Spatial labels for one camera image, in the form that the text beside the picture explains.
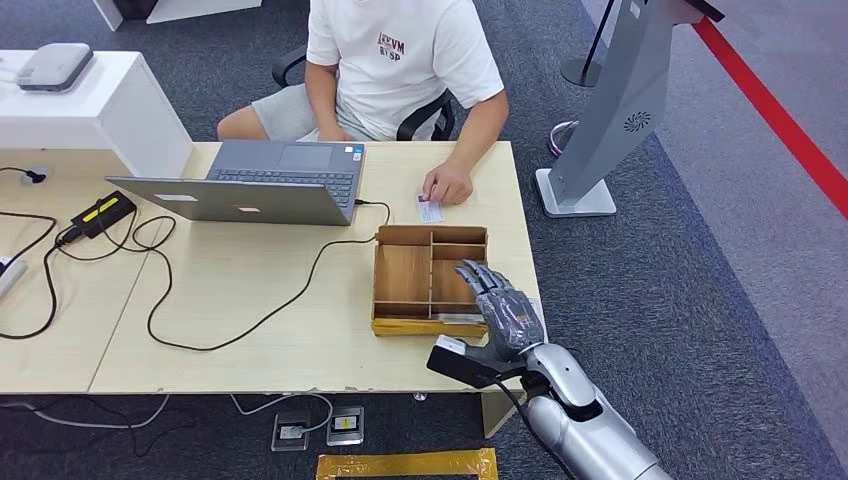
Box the person's left hand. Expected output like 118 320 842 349
421 162 476 207

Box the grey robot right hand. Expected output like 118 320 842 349
453 259 549 364

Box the ID card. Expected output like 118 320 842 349
415 193 446 225

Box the person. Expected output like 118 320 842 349
217 0 510 180

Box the black office chair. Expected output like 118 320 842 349
271 44 458 142

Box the light wooden desk leg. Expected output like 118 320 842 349
481 390 531 440

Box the wooden desk organizer box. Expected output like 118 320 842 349
370 225 490 339

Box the purple round base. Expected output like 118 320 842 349
548 121 581 159

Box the grey open laptop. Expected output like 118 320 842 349
105 139 366 228

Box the grey kiosk stand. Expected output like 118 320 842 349
535 0 725 220

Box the white platform furniture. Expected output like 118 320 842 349
91 0 265 33

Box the floor socket box yellow sticker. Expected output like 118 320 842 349
326 404 366 446

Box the black power adapter yellow label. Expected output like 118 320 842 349
70 190 138 240

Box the metal floor socket box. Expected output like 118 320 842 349
271 410 313 452

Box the grey box device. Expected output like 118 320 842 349
15 42 95 93

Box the white power strip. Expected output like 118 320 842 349
0 256 29 301

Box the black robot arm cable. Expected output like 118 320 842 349
490 377 578 480

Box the black stanchion post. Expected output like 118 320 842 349
559 0 619 89

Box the yellow tape floor frame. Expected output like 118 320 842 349
316 449 499 480

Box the white floor cable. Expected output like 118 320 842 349
230 392 335 434
0 394 172 430

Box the white display pedestal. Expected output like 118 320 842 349
0 50 194 179

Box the black laptop charger cable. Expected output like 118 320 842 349
99 197 392 352

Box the black plug with cable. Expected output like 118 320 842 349
0 165 50 187

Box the black power cable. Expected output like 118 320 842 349
0 210 84 340

